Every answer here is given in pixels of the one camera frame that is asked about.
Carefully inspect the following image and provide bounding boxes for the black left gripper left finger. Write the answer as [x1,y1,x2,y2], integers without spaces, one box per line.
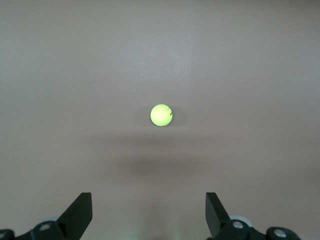
[0,192,93,240]

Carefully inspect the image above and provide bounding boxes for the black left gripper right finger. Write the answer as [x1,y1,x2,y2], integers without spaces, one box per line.
[205,192,301,240]

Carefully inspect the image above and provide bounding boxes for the yellow-green tennis ball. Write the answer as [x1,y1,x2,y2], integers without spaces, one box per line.
[149,103,175,128]

